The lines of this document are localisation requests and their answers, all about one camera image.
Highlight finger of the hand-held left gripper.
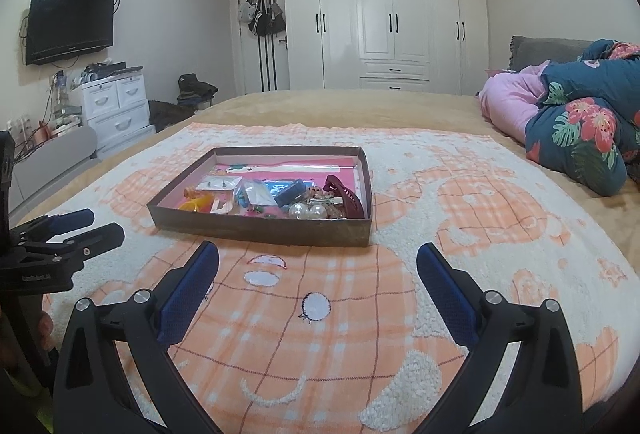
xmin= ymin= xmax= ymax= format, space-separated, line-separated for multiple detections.
xmin=10 ymin=209 xmax=96 ymax=243
xmin=50 ymin=222 xmax=126 ymax=265

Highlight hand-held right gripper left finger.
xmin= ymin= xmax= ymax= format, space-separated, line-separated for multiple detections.
xmin=52 ymin=241 xmax=223 ymax=434

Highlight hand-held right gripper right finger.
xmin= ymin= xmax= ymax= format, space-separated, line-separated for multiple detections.
xmin=415 ymin=242 xmax=598 ymax=434

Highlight brown cardboard box tray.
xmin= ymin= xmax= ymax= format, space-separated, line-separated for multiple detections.
xmin=146 ymin=145 xmax=375 ymax=249

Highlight maroon banana hair clip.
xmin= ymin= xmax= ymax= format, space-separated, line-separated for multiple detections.
xmin=321 ymin=175 xmax=364 ymax=218

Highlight person's left forearm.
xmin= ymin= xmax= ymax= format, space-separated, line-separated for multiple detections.
xmin=0 ymin=364 xmax=53 ymax=434

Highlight person's left hand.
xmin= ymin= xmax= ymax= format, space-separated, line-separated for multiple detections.
xmin=39 ymin=310 xmax=56 ymax=351

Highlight grey padded bench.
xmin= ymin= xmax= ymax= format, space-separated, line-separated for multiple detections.
xmin=10 ymin=124 xmax=98 ymax=215

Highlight orange white checked blanket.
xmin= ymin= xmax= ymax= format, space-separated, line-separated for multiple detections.
xmin=42 ymin=123 xmax=628 ymax=434

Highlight white drawer chest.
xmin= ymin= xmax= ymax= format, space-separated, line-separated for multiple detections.
xmin=80 ymin=74 xmax=156 ymax=149

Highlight clear plastic packet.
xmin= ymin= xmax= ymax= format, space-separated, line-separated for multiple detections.
xmin=196 ymin=178 xmax=241 ymax=192

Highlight light blue packet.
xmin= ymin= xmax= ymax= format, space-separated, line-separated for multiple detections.
xmin=242 ymin=179 xmax=281 ymax=207

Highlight dark cloth pile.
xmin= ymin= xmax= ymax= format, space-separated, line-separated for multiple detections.
xmin=148 ymin=100 xmax=196 ymax=132

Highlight clutter on drawer chest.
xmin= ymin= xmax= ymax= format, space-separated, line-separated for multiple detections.
xmin=80 ymin=61 xmax=143 ymax=82

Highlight pink printed card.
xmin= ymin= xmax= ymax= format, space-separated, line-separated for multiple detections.
xmin=210 ymin=153 xmax=362 ymax=221

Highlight dark bag on stool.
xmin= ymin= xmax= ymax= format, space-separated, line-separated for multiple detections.
xmin=177 ymin=74 xmax=219 ymax=107

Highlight tan bed cover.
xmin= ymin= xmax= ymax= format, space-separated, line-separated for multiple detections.
xmin=10 ymin=88 xmax=640 ymax=330

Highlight floral dark blue quilt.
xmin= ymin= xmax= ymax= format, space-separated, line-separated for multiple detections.
xmin=525 ymin=40 xmax=640 ymax=195

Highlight white door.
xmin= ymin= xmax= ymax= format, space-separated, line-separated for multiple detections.
xmin=230 ymin=0 xmax=291 ymax=94

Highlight grey pillow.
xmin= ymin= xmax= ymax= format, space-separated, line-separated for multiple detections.
xmin=509 ymin=35 xmax=601 ymax=72

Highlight hanging bags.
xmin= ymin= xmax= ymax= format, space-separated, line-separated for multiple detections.
xmin=237 ymin=0 xmax=287 ymax=38

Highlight white glossy wardrobe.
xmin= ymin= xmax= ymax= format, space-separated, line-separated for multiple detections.
xmin=209 ymin=0 xmax=490 ymax=95

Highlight yellow hair ring packet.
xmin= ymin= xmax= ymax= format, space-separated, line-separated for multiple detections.
xmin=180 ymin=195 xmax=213 ymax=213

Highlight black wall television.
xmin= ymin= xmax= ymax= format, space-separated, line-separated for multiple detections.
xmin=25 ymin=0 xmax=115 ymax=66

